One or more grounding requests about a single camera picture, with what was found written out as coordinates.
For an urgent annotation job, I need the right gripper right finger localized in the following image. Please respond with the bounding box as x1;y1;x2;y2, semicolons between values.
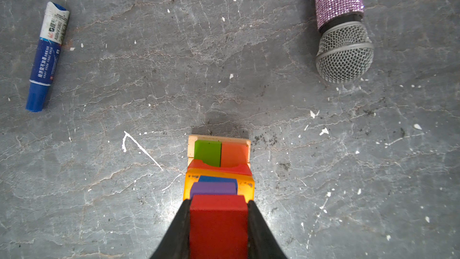
247;200;287;259

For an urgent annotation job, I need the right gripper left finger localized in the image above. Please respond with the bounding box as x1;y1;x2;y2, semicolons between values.
150;199;191;259

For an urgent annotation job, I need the red cube block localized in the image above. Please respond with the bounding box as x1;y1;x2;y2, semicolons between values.
189;195;248;259

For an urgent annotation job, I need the purple cube block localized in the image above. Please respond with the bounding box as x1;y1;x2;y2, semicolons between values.
190;182;237;199

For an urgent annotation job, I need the orange yellow block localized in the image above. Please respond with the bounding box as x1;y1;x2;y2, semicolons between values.
183;169;255;203

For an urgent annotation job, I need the blue cube block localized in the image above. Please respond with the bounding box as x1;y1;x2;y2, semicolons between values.
199;175;238;191

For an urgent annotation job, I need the red long block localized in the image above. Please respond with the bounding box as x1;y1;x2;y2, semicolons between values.
188;159;252;176

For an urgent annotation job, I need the orange-red long block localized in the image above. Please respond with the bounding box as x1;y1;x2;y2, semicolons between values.
220;142;249;168

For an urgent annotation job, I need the natural wood block 58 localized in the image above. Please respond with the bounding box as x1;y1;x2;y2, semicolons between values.
188;134;251;168

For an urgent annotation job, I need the green block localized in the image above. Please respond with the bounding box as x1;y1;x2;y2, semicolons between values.
194;140;222;167

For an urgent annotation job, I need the purple glitter microphone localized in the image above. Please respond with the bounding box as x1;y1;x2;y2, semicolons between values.
315;0;374;83

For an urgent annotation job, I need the blue white marker pen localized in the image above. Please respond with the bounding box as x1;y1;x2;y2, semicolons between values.
26;2;70;112

